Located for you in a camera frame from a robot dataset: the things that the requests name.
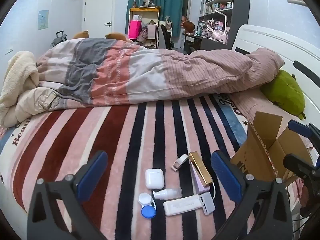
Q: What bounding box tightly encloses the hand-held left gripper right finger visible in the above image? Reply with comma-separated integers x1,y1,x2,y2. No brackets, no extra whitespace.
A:
211,150,293,240

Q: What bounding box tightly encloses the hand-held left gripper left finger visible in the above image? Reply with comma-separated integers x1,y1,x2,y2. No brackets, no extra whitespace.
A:
27,151,108,240

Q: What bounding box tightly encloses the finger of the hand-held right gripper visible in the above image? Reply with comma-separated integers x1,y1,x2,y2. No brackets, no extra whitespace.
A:
283,153,320,180
287,119,320,143

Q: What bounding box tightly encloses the gold rectangular box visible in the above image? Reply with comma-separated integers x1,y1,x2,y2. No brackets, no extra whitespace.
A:
188,152,213,187

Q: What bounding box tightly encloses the lavender rectangular box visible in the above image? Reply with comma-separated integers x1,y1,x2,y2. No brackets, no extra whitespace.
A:
189,160,211,195

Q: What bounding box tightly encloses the brown cardboard box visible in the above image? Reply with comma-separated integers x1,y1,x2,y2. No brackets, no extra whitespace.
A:
230,111,313,188

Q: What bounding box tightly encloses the white tape dispenser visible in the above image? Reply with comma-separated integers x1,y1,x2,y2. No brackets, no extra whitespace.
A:
171,154,188,172

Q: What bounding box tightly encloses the white card reader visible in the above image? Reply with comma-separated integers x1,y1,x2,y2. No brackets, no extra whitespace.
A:
163,195,202,217

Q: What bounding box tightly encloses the small clear pump bottle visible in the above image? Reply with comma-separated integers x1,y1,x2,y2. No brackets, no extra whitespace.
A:
152,187,183,200

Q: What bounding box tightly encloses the white and blue lens case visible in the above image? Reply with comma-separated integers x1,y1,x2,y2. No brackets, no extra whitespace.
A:
138,192,157,218

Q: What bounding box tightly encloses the white earbuds case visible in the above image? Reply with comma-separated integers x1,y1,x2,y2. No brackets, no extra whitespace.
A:
145,168,165,190

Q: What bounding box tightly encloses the green plush toy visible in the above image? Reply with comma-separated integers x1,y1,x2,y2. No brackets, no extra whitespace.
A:
260,69,307,120

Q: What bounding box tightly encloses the striped plush blanket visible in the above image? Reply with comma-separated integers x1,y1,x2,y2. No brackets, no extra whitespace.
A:
0,94,300,240

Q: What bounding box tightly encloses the white headboard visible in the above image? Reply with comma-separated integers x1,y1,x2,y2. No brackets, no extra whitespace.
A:
231,24,320,130

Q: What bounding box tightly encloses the pink and grey striped duvet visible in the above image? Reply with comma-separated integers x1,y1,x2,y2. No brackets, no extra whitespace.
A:
36,38,285,105

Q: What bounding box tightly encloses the cream fleece blanket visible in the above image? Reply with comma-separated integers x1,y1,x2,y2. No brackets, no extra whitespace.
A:
0,51,40,128

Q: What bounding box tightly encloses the cluttered desk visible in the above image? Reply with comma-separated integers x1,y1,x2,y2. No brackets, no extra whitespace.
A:
182,31,233,53

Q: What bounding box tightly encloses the white desk lamp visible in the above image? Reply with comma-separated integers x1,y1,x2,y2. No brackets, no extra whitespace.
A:
215,9,229,38

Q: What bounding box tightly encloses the dark suitcase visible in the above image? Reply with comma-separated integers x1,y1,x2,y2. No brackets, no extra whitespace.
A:
51,31,68,47

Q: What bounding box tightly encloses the cluttered bookshelf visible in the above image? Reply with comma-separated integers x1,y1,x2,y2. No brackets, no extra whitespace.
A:
199,0,235,34

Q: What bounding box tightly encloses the brown round ornament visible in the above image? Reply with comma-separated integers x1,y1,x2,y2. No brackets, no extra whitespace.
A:
182,20,195,33

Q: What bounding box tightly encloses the black desk chair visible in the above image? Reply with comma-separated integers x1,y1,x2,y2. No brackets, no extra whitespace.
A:
158,25,173,50

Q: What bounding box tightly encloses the bright pink bag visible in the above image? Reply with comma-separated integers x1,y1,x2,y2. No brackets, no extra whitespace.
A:
128,20,142,40

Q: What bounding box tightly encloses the white door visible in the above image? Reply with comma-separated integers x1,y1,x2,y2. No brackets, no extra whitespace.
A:
84,0,115,38

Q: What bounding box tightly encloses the yellow shelf unit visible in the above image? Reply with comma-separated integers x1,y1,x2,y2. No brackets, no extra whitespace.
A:
129,7,160,49

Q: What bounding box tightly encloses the pale blue wall poster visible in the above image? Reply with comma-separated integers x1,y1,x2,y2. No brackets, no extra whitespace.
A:
38,10,49,30

